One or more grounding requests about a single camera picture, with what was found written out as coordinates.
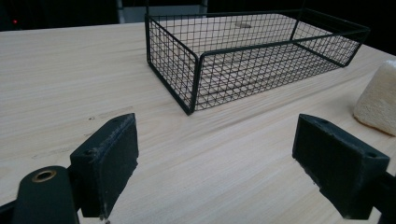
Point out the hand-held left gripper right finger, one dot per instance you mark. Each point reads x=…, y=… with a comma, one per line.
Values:
x=336, y=168

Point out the beige sponge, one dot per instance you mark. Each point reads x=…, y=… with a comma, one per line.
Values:
x=378, y=99

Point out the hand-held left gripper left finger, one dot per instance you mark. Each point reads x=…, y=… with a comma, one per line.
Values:
x=106, y=161

